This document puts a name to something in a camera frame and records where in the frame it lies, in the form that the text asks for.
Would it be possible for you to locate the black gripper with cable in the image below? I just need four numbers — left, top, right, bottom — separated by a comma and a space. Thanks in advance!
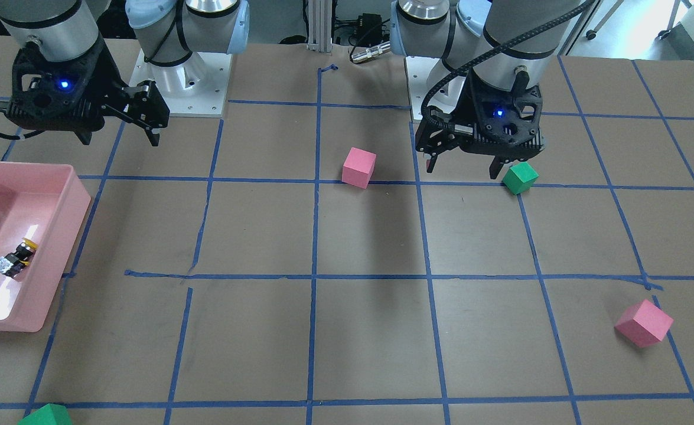
415, 76, 546, 180

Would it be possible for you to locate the black gripper near bin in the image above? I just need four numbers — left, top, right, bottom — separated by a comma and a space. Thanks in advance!
5, 41, 170, 147

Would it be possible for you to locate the yellow push button switch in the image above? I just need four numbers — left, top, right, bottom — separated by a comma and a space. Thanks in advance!
0, 238, 38, 278

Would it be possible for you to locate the grey robot arm near bin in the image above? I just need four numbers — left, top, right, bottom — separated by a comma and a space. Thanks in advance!
0, 1, 556, 178

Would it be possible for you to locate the green cube near robot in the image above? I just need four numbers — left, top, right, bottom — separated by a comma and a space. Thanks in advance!
501, 162, 539, 195

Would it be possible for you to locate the pink cube centre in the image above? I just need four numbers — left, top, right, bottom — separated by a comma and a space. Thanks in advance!
341, 147, 377, 190

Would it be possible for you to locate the black power adapter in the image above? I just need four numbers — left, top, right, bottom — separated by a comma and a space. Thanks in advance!
344, 13, 384, 47

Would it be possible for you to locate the pink plastic bin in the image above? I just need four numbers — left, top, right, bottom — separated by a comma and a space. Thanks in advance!
0, 162, 90, 332

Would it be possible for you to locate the pink cube near edge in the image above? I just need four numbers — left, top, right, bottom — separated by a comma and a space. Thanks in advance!
614, 299, 674, 349

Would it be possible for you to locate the green cube near edge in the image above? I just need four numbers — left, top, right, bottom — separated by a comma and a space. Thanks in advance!
18, 404, 73, 425

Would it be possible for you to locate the black braided cable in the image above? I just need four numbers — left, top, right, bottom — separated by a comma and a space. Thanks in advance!
420, 0, 597, 128

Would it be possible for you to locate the metal base plate bin side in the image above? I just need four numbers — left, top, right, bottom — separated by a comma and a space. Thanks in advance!
129, 51, 234, 117

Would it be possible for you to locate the metal base plate cable side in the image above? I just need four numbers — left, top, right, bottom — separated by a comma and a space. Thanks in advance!
405, 56, 465, 124

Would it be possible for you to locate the grey robot arm with cable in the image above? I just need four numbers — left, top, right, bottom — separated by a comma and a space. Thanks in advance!
390, 1, 579, 91

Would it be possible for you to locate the silver cable connector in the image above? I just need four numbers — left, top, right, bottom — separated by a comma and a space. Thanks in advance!
350, 41, 392, 64

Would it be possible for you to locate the aluminium profile post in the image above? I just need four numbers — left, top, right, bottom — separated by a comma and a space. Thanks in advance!
306, 0, 334, 55

